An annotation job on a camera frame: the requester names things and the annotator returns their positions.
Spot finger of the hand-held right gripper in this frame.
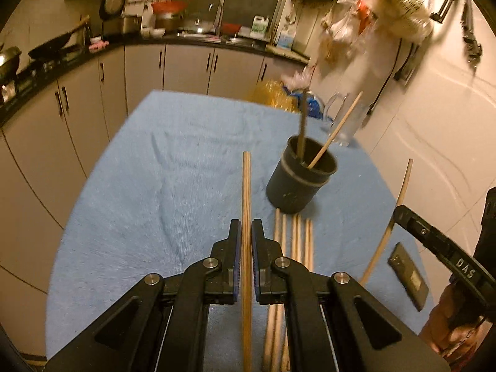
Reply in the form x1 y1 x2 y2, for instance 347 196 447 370
392 204 453 259

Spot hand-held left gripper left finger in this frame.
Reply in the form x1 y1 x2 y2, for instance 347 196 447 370
46 219 243 372

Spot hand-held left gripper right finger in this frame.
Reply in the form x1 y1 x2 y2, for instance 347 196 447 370
251 219 451 372

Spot pale wooden chopstick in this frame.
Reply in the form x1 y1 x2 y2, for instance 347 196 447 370
308 91 364 170
359 158 414 286
242 151 254 372

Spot bunch of wooden chopsticks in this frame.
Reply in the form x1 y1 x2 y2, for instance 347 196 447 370
261 208 315 372

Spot black plastic cup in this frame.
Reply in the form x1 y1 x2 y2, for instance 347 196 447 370
266 135 338 215

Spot dark wooden chopstick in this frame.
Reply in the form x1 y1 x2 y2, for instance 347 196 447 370
296 90 311 160

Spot person's right hand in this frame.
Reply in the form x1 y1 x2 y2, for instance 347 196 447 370
420 284 489 358

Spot blue tablecloth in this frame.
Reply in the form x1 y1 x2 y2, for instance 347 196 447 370
46 89 435 372

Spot clear glass mug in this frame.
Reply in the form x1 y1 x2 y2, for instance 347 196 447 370
324 92 369 147

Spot blue plastic bag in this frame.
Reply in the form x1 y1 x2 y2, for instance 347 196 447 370
296 93 322 121

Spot yellow plastic bag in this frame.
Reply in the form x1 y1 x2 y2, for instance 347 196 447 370
251 79 300 114

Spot white plastic bag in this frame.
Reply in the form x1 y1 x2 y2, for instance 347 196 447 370
279 67 313 90

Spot hanging bag with brown contents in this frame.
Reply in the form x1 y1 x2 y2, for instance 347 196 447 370
319 22 346 67

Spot hanging black tongs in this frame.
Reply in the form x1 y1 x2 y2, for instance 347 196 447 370
460 0 484 71

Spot hanging clear plastic bag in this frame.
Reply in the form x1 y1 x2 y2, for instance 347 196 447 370
329 0 379 48

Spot clear bag of dried food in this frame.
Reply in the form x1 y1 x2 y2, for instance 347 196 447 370
361 0 435 42

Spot white jug blue label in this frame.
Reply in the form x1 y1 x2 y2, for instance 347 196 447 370
277 23 297 49

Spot white jug green label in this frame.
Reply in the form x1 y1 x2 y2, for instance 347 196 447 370
250 14 270 40

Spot glass pot lid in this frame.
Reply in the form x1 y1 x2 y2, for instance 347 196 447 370
184 15 214 34

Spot chrome faucet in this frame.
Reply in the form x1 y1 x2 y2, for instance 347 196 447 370
209 2 226 38

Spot metal pot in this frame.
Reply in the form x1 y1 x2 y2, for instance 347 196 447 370
154 11 183 32

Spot red basin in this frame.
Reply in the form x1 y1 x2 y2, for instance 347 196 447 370
151 0 187 15

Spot black gas stove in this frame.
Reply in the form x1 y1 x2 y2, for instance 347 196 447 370
0 48 91 104

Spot black wok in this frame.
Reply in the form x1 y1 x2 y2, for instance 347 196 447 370
27 15 91 61

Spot rice cooker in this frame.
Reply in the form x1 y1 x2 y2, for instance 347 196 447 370
98 0 142 40

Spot steel pot with lid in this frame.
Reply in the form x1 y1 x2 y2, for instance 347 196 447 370
0 45 22 80

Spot dark wall socket plate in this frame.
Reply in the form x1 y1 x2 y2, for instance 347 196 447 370
388 242 430 312

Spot black power cable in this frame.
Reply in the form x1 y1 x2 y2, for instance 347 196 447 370
366 39 404 116

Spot wall power socket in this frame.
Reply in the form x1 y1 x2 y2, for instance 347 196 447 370
395 44 422 86

